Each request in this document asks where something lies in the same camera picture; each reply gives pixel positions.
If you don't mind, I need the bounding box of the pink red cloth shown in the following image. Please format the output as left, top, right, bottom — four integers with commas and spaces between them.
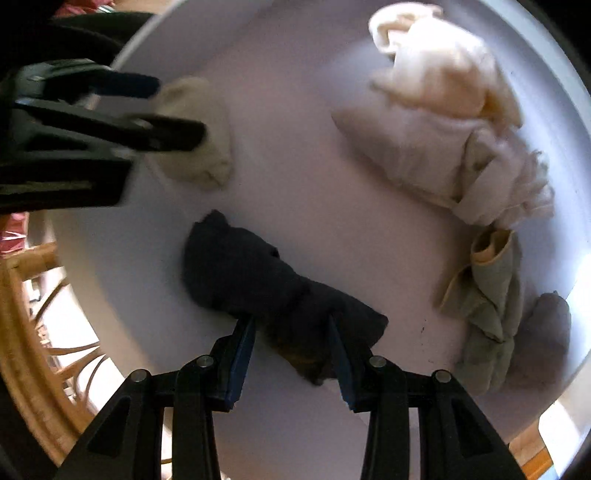
0, 212, 29, 256

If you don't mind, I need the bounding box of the dark navy lace garment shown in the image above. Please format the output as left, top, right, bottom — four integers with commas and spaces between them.
181, 210, 389, 386

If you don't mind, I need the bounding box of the lavender grey rolled cloth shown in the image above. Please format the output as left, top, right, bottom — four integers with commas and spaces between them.
506, 291, 572, 390

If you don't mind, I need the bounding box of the cream peach garment bundle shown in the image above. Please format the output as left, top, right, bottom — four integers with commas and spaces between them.
332, 2, 554, 228

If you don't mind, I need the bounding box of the rattan wicker chair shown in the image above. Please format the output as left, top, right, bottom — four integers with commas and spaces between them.
1, 242, 108, 466

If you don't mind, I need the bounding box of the white storage drawer box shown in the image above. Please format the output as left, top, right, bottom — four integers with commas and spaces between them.
45, 0, 591, 480

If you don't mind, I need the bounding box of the sage green cloth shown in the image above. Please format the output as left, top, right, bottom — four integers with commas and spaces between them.
440, 228, 524, 396

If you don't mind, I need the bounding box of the light green sock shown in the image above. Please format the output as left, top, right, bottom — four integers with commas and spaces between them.
150, 76, 233, 189

